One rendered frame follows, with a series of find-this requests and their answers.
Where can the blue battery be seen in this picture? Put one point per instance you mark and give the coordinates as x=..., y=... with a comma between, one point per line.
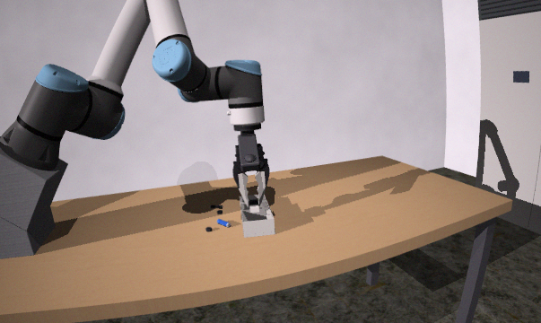
x=224, y=223

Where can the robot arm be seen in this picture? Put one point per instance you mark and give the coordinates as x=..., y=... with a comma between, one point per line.
x=60, y=100

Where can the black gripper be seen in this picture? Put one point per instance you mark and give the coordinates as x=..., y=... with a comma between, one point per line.
x=262, y=175

